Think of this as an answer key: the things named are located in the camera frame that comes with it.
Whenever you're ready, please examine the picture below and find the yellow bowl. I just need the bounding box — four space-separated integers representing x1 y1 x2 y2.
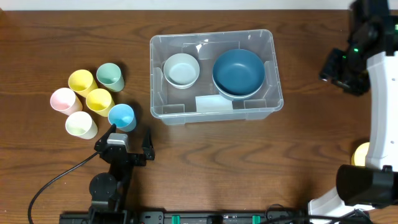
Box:
351 142 369 167

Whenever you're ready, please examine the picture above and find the light blue cup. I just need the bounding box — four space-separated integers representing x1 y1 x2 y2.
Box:
108 104 137 132

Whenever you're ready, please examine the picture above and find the dark blue large bowl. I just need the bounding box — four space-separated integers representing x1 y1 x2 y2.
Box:
212 49 266 95

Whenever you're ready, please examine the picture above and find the cream white cup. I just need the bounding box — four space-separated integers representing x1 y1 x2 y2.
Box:
65 111 98 139

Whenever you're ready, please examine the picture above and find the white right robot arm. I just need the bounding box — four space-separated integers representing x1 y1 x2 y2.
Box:
306 0 397 223

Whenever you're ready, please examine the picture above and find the white small bowl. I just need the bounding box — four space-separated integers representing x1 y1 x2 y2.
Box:
168 80 195 90

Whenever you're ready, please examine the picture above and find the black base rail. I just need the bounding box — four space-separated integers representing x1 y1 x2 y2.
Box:
58 210 371 224

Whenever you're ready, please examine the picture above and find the pink cup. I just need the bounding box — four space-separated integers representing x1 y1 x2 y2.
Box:
50 88 83 116

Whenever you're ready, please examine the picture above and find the clear plastic storage bin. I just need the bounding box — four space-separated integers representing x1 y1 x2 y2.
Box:
150 29 284 125

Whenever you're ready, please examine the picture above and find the light grey small bowl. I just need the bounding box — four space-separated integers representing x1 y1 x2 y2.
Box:
163 53 200 85

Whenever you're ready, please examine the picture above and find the green cup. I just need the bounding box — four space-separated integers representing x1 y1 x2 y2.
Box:
96 63 124 92

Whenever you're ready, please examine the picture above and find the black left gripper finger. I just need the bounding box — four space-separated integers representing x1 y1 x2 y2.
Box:
94 124 116 152
142 129 155 161

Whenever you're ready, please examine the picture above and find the yellow cup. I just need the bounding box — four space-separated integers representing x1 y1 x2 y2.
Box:
68 70 98 98
86 88 115 117

